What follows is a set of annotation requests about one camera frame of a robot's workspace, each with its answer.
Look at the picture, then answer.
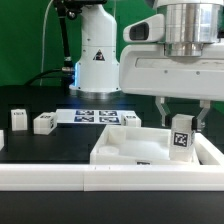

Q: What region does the black cable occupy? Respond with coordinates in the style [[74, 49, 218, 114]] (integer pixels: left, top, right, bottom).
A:
[[23, 67, 75, 87]]

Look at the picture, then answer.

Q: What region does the white U-shaped obstacle wall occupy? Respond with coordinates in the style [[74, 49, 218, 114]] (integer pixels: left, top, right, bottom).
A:
[[0, 134, 224, 191]]

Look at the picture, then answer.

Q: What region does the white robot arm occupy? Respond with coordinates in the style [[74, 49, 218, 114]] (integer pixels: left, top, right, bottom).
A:
[[71, 0, 224, 129]]

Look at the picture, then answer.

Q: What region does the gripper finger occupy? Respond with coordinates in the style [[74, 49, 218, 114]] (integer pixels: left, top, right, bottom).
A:
[[155, 96, 171, 127], [192, 100, 211, 132]]

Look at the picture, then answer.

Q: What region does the white square tabletop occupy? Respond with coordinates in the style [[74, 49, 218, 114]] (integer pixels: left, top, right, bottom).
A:
[[90, 125, 199, 165]]

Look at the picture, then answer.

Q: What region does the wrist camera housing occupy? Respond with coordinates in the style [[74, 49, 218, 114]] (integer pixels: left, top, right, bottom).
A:
[[123, 14, 165, 43]]

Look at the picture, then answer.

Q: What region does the black camera stand pole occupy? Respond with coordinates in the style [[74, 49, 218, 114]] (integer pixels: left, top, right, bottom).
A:
[[53, 0, 80, 67]]

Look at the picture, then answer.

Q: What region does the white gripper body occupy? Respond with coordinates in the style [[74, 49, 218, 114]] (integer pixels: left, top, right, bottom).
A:
[[119, 43, 224, 101]]

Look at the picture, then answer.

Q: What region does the white cable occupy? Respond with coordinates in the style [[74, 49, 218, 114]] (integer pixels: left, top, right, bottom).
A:
[[39, 0, 55, 78]]

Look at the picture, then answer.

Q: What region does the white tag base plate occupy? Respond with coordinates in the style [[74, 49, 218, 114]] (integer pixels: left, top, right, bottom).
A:
[[56, 109, 135, 124]]

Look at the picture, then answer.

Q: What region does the white block left edge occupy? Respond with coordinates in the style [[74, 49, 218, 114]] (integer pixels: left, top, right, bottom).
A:
[[0, 130, 4, 151]]

